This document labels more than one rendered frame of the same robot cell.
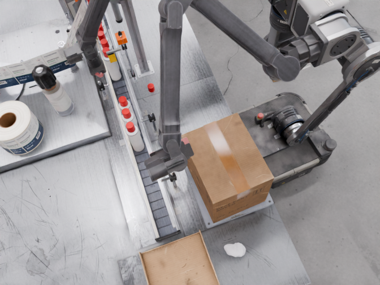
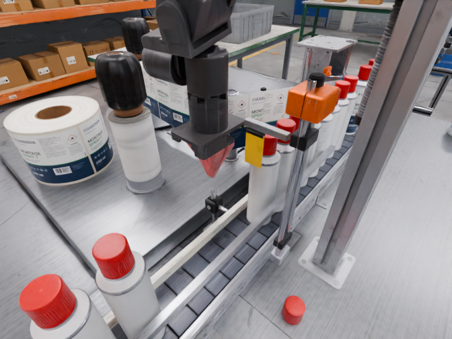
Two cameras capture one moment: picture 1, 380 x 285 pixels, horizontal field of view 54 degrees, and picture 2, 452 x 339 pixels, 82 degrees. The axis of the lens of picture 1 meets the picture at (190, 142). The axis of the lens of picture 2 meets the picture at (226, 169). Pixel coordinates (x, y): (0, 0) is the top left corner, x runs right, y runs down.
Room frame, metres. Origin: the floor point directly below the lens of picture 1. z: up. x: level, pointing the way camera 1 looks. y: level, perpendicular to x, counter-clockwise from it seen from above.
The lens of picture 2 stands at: (0.89, 0.06, 1.30)
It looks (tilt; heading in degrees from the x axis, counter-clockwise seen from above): 38 degrees down; 53
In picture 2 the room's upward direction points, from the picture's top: straight up
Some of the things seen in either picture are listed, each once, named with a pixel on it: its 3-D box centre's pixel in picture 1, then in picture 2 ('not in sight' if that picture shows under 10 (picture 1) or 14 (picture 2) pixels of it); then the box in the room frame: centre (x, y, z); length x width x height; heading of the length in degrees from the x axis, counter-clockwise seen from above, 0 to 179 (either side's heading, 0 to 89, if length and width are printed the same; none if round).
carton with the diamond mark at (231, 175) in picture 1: (225, 169); not in sight; (0.56, -0.12, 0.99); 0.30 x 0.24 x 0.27; 16
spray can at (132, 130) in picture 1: (134, 136); not in sight; (0.76, 0.23, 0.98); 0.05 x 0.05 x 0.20
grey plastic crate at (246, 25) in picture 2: not in sight; (238, 21); (2.56, 2.10, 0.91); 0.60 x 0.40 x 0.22; 20
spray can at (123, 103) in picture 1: (127, 111); (132, 296); (0.89, 0.25, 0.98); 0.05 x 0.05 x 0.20
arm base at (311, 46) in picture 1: (305, 49); not in sight; (0.73, -0.39, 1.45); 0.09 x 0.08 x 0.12; 16
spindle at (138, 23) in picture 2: not in sight; (142, 67); (1.20, 0.94, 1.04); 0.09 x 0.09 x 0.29
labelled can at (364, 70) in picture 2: not in sight; (355, 101); (1.64, 0.42, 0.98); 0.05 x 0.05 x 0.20
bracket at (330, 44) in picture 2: not in sight; (327, 42); (1.55, 0.50, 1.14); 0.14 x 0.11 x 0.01; 12
